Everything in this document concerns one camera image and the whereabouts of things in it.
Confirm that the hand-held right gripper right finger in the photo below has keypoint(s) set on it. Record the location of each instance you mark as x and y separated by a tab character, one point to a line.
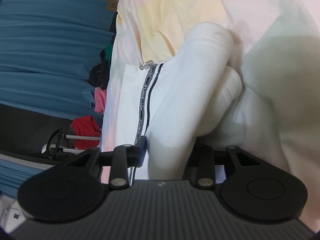
203	160

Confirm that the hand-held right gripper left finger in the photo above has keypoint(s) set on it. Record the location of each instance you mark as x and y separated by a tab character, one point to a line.
142	152

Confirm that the white pants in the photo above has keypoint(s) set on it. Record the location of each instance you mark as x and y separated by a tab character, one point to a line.
190	92

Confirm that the red cloth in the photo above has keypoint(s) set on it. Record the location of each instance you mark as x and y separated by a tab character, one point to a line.
85	132

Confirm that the garment steamer stand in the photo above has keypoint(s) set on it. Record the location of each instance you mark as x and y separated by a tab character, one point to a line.
65	143

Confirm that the black cloth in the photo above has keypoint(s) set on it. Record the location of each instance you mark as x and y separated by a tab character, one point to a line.
98	76

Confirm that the green cloth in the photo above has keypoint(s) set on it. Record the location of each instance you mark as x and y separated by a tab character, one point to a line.
109	52

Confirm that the dark window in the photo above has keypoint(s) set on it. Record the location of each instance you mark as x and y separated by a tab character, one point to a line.
32	127

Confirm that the blue curtain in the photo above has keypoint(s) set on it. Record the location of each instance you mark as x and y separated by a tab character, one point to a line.
50	42
15	175

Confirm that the pastel tie-dye bed sheet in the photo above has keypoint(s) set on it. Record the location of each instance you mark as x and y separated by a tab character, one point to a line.
175	7

